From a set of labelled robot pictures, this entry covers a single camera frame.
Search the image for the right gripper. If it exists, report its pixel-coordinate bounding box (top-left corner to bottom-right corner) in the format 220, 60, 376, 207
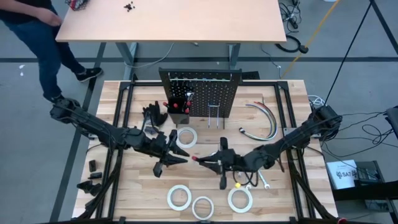
196, 136, 247, 191

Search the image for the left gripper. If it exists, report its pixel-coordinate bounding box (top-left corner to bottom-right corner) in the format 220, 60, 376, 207
136, 129, 191, 179

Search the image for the white masking tape roll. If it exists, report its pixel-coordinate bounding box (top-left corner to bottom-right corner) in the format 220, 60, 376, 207
227, 185, 254, 214
175, 126, 198, 149
166, 184, 193, 212
191, 195, 215, 221

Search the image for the black pegboard bin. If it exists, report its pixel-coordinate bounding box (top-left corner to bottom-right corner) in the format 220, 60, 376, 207
167, 98, 191, 125

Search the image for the black grey work glove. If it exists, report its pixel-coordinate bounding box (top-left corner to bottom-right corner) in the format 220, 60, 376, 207
142, 101, 169, 134

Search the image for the black metal pegboard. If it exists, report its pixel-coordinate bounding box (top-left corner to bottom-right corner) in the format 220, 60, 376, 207
158, 67, 261, 119

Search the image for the person's shoe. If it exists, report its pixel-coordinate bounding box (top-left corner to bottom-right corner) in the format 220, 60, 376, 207
46, 93, 68, 104
75, 67, 104, 83

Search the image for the tan office desk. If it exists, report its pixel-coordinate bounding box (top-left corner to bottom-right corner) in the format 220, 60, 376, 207
55, 0, 287, 81

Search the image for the black equipment cart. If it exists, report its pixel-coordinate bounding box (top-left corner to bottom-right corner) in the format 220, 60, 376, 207
329, 160, 398, 214

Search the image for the person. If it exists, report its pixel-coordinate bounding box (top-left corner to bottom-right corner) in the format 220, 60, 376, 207
0, 0, 104, 104

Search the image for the person's hand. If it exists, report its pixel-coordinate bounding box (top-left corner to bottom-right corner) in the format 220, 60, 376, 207
37, 8, 63, 27

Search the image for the wire double pegboard hook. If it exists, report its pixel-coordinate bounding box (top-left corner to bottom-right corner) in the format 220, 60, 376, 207
207, 104, 225, 129

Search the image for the multicoloured cable bundle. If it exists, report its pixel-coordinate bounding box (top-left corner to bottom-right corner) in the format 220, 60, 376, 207
238, 96, 279, 142

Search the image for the black aluminium table frame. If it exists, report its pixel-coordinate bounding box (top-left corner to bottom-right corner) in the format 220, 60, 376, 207
73, 73, 340, 224

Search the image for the white cable coil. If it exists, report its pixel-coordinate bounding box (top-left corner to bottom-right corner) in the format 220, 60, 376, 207
307, 94, 326, 109

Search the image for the black cable coil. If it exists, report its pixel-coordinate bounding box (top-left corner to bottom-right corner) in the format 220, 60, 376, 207
274, 34, 310, 54

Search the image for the black floor cable tangle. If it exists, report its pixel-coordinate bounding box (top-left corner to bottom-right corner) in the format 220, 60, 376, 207
278, 0, 303, 32

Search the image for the black wire basket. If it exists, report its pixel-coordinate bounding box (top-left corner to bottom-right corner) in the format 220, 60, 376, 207
64, 0, 91, 12

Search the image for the black camera stand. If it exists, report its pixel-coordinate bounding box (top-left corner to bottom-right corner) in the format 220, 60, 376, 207
320, 0, 398, 116

